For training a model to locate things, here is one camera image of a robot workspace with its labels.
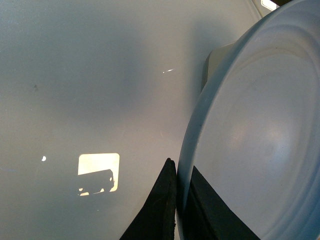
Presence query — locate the white chrome two-slot toaster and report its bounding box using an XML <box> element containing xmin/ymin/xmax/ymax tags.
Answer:
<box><xmin>200</xmin><ymin>41</ymin><xmax>236</xmax><ymax>91</ymax></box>

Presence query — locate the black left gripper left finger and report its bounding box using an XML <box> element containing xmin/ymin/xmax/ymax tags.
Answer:
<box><xmin>121</xmin><ymin>158</ymin><xmax>177</xmax><ymax>240</ymax></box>

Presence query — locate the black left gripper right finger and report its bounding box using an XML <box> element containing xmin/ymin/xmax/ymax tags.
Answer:
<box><xmin>182</xmin><ymin>167</ymin><xmax>259</xmax><ymax>240</ymax></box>

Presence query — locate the light blue round plate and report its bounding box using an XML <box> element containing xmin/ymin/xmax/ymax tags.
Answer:
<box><xmin>177</xmin><ymin>0</ymin><xmax>320</xmax><ymax>240</ymax></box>

